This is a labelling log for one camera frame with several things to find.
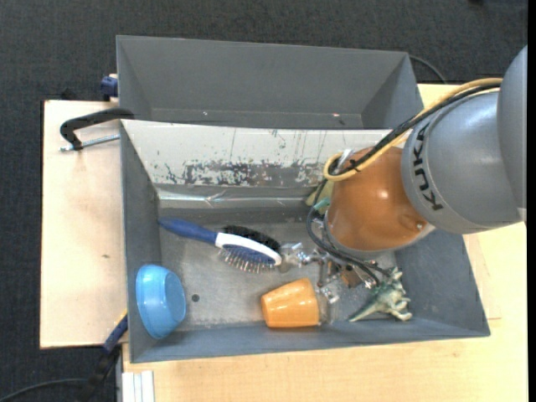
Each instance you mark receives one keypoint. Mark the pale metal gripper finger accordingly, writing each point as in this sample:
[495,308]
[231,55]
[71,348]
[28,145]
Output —
[329,295]
[296,256]

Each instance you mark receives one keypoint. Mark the orange cup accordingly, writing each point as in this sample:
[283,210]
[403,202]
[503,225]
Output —
[291,306]

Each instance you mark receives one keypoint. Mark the green toy dinosaur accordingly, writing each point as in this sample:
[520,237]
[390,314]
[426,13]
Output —
[387,297]

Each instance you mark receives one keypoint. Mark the blue and white hairbrush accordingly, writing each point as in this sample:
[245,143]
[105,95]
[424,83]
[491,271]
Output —
[247,243]

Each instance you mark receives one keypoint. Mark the blue bowl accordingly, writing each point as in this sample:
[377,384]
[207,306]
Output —
[161,300]

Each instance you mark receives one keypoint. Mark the grey metal bin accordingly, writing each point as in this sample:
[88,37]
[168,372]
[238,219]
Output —
[251,78]

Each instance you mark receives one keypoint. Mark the pale wood flat board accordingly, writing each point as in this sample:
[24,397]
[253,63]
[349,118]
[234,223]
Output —
[79,233]

